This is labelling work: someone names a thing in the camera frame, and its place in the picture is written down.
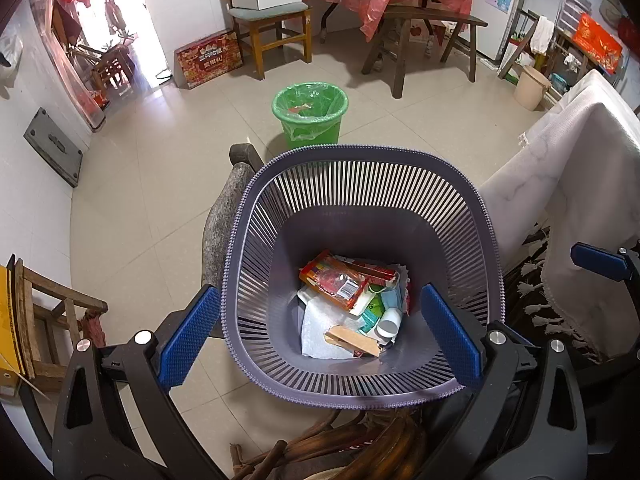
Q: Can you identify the small bottle white cap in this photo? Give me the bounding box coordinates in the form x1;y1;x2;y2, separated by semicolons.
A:
375;307;402;342

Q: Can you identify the green plastic bin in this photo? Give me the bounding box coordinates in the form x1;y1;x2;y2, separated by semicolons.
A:
271;81;349;147

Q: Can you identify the white marbled tablecloth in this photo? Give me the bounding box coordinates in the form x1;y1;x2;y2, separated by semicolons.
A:
482;69;640;361

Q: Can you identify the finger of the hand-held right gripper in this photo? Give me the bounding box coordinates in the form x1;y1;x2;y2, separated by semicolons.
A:
571;241;640;284

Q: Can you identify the beige plastic bucket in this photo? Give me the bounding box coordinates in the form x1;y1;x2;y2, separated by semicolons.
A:
514;65;551;111

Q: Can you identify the orange packet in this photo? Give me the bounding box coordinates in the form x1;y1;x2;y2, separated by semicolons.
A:
299;250;372;312

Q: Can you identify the dark wooden bench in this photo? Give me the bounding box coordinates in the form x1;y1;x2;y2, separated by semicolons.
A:
361;6;488;100

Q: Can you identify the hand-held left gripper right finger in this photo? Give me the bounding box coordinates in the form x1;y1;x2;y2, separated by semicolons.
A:
419;283;588;480

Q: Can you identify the red printed carton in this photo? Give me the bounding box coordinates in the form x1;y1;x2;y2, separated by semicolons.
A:
175;30;244;90

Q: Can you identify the grey speckled chair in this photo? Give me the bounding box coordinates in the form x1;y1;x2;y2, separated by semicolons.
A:
202;142;266;338

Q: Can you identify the white paper towel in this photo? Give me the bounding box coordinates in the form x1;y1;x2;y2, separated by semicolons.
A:
299;287;366;361

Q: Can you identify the white refrigerator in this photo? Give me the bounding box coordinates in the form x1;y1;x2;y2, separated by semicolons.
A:
470;0;531;68

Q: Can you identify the purple slatted plastic basket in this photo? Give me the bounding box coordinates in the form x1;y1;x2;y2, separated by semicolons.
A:
223;144;505;410

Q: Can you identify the wooden chair green cushion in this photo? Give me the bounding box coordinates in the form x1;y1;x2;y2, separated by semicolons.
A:
215;0;313;81

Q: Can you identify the red flowered gift box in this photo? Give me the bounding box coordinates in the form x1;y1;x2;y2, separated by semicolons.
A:
571;12;626;72

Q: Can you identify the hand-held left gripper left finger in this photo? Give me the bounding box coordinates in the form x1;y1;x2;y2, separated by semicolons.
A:
52;284;226;480

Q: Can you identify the brown rattan chair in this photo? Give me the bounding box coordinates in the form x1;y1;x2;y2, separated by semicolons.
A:
230;407;431;480

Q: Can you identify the white red cream box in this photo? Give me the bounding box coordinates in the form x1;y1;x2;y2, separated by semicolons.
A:
345;257;401;283

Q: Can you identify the yellow flat board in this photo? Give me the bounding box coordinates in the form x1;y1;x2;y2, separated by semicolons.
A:
0;265;31;401

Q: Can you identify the grey shelf rack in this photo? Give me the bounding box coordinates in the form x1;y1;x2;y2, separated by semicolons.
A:
557;0;593;36

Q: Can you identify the worn wooden stool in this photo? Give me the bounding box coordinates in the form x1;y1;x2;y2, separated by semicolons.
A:
7;255;108;393

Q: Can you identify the grey metal plate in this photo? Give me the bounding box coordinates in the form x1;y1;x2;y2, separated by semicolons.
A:
23;107;86;188

